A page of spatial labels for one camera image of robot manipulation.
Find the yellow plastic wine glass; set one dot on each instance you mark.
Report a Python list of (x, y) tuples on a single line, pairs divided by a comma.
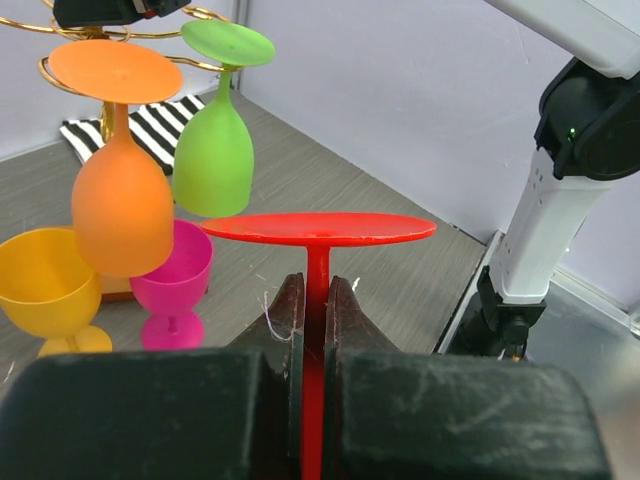
[(50, 292)]

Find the orange plastic wine glass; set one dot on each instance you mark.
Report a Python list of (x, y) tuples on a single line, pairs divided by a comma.
[(121, 203)]

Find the red plastic wine glass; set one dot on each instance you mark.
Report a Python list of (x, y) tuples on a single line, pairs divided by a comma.
[(318, 233)]

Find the gold wire glass rack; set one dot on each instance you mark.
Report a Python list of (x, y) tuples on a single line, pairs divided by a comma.
[(113, 289)]

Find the black white striped cloth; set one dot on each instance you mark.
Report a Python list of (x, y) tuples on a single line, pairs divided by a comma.
[(156, 128)]

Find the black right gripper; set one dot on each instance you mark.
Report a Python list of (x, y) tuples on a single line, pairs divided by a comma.
[(82, 13)]

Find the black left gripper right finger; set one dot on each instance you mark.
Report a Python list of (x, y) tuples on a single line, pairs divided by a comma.
[(396, 415)]

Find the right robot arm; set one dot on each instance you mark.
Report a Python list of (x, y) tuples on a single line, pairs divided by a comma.
[(587, 139)]

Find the pink plastic wine glass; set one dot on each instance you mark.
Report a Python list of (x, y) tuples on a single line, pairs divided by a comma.
[(170, 292)]

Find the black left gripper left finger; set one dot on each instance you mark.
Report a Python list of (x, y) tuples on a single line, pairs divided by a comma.
[(213, 413)]

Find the green plastic wine glass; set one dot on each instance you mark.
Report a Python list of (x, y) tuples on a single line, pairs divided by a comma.
[(214, 156)]

